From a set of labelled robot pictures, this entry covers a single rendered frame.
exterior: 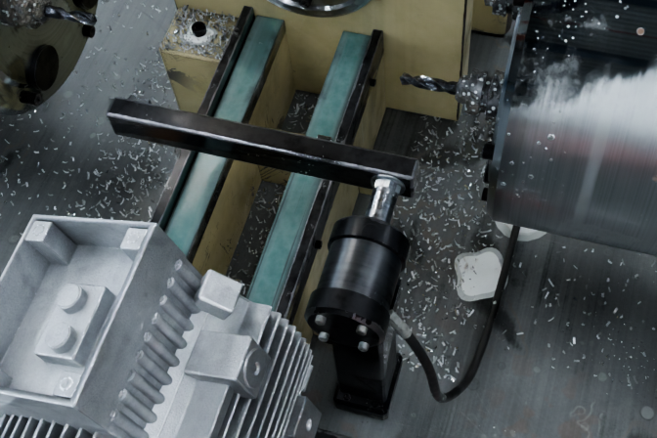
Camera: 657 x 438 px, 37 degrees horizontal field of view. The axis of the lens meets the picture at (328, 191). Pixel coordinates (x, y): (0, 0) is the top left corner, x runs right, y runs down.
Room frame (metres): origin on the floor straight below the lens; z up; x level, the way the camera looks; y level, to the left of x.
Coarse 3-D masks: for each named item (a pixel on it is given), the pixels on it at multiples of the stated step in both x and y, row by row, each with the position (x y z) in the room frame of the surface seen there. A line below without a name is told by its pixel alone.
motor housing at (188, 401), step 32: (192, 320) 0.27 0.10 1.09; (224, 320) 0.27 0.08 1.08; (256, 320) 0.27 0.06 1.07; (288, 320) 0.27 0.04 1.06; (288, 352) 0.26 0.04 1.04; (192, 384) 0.23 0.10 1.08; (224, 384) 0.22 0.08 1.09; (288, 384) 0.24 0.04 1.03; (160, 416) 0.21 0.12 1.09; (192, 416) 0.21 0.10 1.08; (224, 416) 0.21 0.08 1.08; (256, 416) 0.21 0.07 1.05; (288, 416) 0.22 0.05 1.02
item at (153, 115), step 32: (128, 128) 0.48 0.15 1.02; (160, 128) 0.47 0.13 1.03; (192, 128) 0.46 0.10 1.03; (224, 128) 0.46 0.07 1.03; (256, 128) 0.45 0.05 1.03; (256, 160) 0.44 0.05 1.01; (288, 160) 0.43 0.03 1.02; (320, 160) 0.42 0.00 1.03; (352, 160) 0.41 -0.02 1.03; (384, 160) 0.41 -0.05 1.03; (416, 160) 0.40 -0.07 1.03
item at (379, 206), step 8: (376, 192) 0.38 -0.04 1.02; (384, 192) 0.38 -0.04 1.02; (392, 192) 0.38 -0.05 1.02; (376, 200) 0.38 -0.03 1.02; (384, 200) 0.37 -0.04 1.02; (392, 200) 0.38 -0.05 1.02; (368, 208) 0.37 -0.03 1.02; (376, 208) 0.37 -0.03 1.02; (384, 208) 0.37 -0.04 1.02; (392, 208) 0.37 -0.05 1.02; (376, 216) 0.36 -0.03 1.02; (384, 216) 0.36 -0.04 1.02
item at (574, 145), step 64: (512, 0) 0.51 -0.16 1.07; (576, 0) 0.43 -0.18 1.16; (640, 0) 0.42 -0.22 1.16; (512, 64) 0.40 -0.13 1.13; (576, 64) 0.39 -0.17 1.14; (640, 64) 0.38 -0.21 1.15; (512, 128) 0.37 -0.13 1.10; (576, 128) 0.36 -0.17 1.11; (640, 128) 0.35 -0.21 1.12; (512, 192) 0.35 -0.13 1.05; (576, 192) 0.34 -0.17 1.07; (640, 192) 0.32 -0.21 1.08
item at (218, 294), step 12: (204, 276) 0.29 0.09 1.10; (216, 276) 0.29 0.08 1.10; (204, 288) 0.28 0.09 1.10; (216, 288) 0.28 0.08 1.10; (228, 288) 0.28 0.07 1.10; (240, 288) 0.28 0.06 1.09; (204, 300) 0.27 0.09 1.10; (216, 300) 0.27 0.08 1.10; (228, 300) 0.27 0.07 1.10; (216, 312) 0.27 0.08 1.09; (228, 312) 0.27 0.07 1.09
